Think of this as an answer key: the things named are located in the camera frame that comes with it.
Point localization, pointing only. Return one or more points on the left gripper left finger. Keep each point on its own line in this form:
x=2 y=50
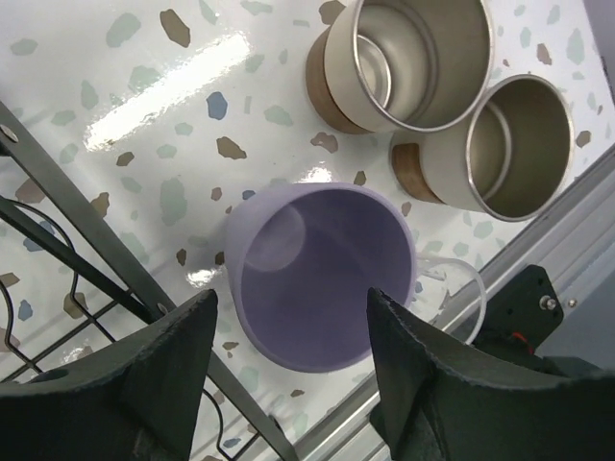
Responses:
x=137 y=399

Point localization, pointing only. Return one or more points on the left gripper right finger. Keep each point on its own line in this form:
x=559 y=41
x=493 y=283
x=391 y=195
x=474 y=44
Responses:
x=443 y=400

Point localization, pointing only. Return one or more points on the purple plastic cup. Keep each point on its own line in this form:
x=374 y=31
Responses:
x=301 y=258

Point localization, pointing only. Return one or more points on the clear glass cup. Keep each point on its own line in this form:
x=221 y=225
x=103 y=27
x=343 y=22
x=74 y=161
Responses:
x=451 y=296

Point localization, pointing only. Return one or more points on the near right steel cup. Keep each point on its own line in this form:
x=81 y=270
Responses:
x=509 y=158

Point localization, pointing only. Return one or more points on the steel cup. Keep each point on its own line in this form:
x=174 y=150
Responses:
x=384 y=66
x=509 y=158

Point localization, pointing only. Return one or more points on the far right steel cup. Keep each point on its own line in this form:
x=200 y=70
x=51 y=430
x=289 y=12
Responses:
x=384 y=66

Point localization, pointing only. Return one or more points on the black wire dish rack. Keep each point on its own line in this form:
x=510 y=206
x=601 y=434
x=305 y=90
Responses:
x=129 y=284

